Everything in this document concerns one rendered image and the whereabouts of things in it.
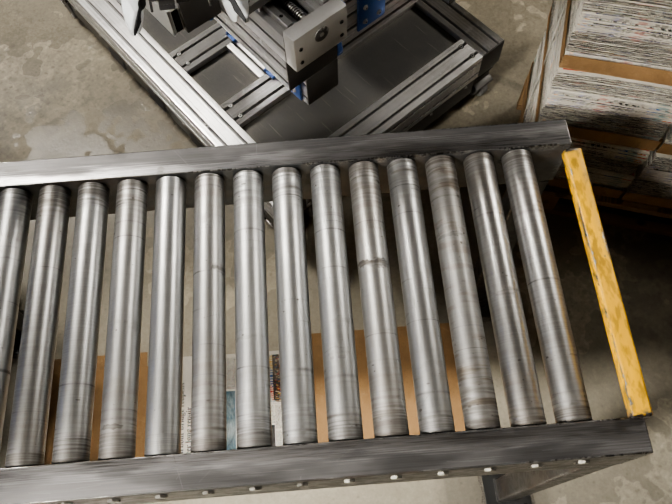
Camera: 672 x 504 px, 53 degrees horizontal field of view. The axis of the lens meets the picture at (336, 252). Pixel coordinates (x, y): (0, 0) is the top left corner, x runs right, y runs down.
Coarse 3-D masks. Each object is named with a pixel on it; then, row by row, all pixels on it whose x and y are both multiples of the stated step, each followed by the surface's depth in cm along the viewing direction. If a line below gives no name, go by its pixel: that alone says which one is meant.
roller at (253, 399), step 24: (240, 192) 109; (240, 216) 107; (240, 240) 106; (264, 240) 107; (240, 264) 104; (264, 264) 105; (240, 288) 102; (264, 288) 103; (240, 312) 101; (264, 312) 102; (240, 336) 99; (264, 336) 100; (240, 360) 98; (264, 360) 98; (240, 384) 96; (264, 384) 97; (240, 408) 95; (264, 408) 95; (240, 432) 94; (264, 432) 94
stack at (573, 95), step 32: (576, 0) 136; (608, 0) 124; (640, 0) 122; (576, 32) 133; (608, 32) 130; (640, 32) 128; (640, 64) 136; (544, 96) 155; (576, 96) 149; (608, 96) 146; (640, 96) 144; (608, 128) 156; (640, 128) 154; (608, 160) 168; (640, 160) 165; (544, 192) 186; (640, 192) 175; (608, 224) 193; (640, 224) 191
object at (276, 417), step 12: (228, 360) 179; (276, 360) 178; (228, 372) 178; (276, 372) 177; (228, 384) 176; (276, 384) 176; (228, 396) 175; (276, 396) 175; (228, 408) 174; (276, 408) 173; (228, 420) 172; (276, 420) 172; (228, 432) 171; (276, 432) 171; (228, 444) 170; (276, 444) 170
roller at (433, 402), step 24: (408, 168) 110; (408, 192) 108; (408, 216) 106; (408, 240) 105; (408, 264) 103; (408, 288) 102; (432, 288) 102; (408, 312) 101; (432, 312) 100; (408, 336) 100; (432, 336) 98; (432, 360) 97; (432, 384) 95; (432, 408) 94; (432, 432) 93
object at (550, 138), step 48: (240, 144) 113; (288, 144) 113; (336, 144) 112; (384, 144) 112; (432, 144) 112; (480, 144) 112; (528, 144) 111; (0, 192) 112; (192, 192) 116; (384, 192) 122
